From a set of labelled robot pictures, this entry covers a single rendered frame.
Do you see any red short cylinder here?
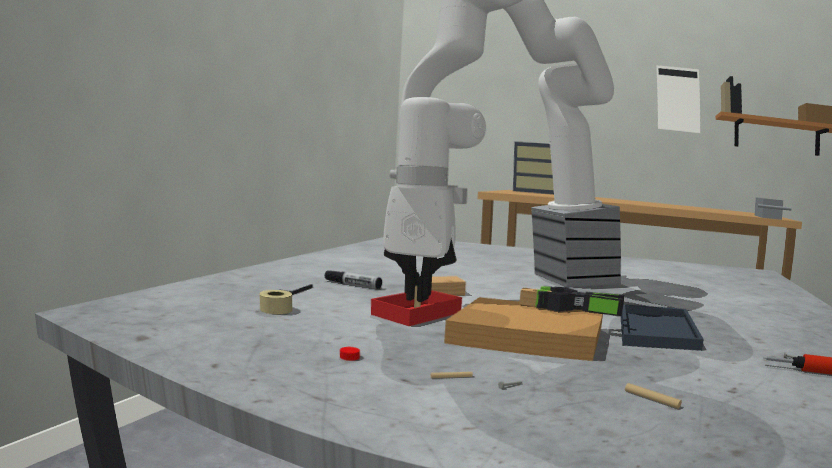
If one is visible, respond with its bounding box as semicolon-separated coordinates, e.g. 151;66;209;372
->
340;347;360;361

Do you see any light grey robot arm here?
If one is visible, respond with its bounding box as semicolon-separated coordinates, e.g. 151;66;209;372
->
390;0;614;210

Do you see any red rectangular tray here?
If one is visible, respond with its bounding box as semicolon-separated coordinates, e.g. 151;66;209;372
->
371;291;462;326

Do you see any small wooden block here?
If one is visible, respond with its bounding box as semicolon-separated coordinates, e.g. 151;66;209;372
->
519;288;539;306

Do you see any white marker pen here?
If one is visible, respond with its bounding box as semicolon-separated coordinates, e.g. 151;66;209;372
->
325;271;382;289

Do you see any light brown wooden block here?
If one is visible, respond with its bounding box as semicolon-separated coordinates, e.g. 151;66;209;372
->
432;276;466;296

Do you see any light brown wooden board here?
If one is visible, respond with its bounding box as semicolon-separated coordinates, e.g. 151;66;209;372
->
444;297;603;361

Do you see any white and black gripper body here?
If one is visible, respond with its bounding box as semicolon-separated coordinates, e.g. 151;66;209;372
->
383;184;455;258

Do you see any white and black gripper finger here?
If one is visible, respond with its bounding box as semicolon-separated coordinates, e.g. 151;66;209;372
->
417;239;456;302
384;250;419;301

